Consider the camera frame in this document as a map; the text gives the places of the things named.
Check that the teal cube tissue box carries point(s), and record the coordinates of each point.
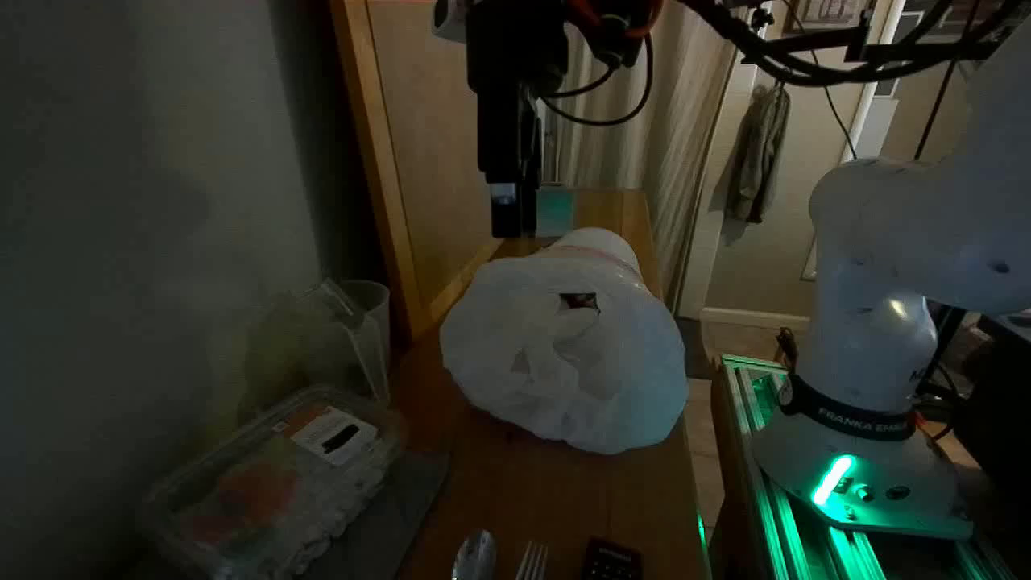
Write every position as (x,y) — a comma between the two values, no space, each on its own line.
(555,211)

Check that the wooden board panel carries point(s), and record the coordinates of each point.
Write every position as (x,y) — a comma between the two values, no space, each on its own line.
(428,139)

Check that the grey flat tray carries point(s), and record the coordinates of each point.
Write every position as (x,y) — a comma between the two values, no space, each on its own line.
(407,510)

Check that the metal spoon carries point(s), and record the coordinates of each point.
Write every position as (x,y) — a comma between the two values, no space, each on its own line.
(471,558)

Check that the clear plastic food container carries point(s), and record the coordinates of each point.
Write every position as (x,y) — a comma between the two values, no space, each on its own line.
(267,495)

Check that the clear plastic pitcher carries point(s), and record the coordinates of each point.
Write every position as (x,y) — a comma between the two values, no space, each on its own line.
(343,334)

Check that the hanging grey jacket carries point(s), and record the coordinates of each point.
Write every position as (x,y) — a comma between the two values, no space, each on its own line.
(757,161)

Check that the metal fork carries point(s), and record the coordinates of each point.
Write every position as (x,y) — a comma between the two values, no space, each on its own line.
(532,560)

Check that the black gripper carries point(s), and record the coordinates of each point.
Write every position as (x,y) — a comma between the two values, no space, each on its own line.
(517,64)

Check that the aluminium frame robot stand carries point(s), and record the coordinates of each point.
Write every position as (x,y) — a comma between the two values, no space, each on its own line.
(774,535)

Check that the black remote control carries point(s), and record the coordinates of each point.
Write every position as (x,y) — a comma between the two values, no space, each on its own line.
(611,560)

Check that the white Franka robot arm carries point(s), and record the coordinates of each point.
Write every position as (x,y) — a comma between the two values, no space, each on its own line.
(872,322)

